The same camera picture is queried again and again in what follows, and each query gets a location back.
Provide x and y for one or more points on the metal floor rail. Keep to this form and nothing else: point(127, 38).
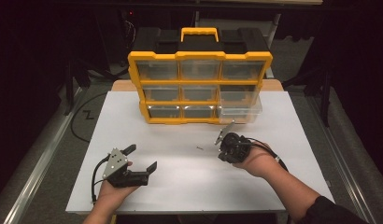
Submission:
point(40, 169)
point(342, 161)

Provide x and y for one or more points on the clear plastic drawer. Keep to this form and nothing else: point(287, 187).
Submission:
point(242, 113)

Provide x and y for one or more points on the person's right hand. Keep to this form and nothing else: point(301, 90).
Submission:
point(261, 161)

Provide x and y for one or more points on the yellow black organizer cabinet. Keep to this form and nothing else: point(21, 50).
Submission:
point(199, 82)

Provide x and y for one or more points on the grid of transparent drawers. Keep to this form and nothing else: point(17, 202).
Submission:
point(157, 70)

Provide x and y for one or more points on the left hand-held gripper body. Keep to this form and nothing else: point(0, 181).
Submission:
point(115, 163)

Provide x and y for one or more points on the black metal stand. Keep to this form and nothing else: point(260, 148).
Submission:
point(326, 99)
point(69, 93)

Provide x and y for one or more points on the red indicator light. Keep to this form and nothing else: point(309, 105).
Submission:
point(130, 13)

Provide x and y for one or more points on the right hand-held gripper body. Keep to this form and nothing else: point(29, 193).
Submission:
point(234, 149)

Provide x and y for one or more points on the person's left hand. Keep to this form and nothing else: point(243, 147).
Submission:
point(113, 193)

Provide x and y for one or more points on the person's dark sleeve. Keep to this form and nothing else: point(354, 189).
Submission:
point(329, 213)

